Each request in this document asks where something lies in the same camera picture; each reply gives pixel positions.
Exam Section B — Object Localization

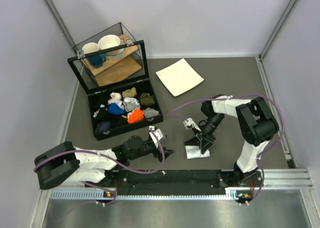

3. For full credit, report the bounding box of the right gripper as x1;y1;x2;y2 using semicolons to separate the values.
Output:
193;112;226;153

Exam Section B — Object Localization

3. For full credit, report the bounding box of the white underwear black waistband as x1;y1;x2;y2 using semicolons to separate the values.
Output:
184;146;210;159

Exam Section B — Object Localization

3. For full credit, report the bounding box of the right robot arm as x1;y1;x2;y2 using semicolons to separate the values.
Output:
183;95;279;187

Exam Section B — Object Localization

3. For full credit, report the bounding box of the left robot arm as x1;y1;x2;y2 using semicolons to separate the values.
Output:
34;132;174;190

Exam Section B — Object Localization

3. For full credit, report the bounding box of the orange rolled cloth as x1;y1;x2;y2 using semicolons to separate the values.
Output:
127;108;145;124

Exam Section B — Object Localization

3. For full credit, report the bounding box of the olive green rolled cloth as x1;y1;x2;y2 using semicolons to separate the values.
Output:
139;93;156;107

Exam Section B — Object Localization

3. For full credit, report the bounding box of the grey white rolled cloth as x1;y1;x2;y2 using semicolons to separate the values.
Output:
123;97;141;112

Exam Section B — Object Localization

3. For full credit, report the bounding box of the dark navy rolled cloth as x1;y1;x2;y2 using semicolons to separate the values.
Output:
95;121;111;134

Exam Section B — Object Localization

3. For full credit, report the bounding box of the white square plate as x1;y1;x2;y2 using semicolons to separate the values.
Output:
156;59;204;97

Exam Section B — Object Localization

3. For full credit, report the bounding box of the tan rolled cloth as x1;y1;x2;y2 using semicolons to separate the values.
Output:
122;87;137;98

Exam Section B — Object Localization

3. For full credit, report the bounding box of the blue rolled cloth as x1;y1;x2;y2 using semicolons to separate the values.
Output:
107;103;125;115

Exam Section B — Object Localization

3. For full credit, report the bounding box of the black compartment box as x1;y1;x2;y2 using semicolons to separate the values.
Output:
67;40;164;141

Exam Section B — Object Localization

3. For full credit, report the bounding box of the white red rolled cloth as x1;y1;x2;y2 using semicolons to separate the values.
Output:
107;92;122;104

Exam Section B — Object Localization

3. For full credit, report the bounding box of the black white rolled cloth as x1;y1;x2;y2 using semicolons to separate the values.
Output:
93;104;106;118

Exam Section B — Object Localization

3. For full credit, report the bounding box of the wooden shelf board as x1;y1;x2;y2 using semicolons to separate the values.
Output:
80;34;143;89

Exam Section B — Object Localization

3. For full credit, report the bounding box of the glass display case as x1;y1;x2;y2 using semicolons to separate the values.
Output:
73;23;146;90

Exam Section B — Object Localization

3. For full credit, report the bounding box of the blue mug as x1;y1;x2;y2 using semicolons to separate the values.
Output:
87;54;107;68

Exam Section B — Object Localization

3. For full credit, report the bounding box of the large white bowl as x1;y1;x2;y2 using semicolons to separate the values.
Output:
98;35;125;57

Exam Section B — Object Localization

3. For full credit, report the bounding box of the small white bowl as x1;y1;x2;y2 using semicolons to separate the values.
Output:
82;42;100;55

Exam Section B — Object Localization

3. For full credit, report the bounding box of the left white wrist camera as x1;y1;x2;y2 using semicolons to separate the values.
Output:
148;126;167;148

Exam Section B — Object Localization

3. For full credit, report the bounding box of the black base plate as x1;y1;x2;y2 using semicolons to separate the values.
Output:
98;170;262;195

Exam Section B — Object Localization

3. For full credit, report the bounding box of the grey cable duct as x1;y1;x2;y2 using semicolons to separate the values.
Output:
50;189;240;201

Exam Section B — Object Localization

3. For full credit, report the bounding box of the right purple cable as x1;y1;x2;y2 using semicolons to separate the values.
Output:
167;94;286;205

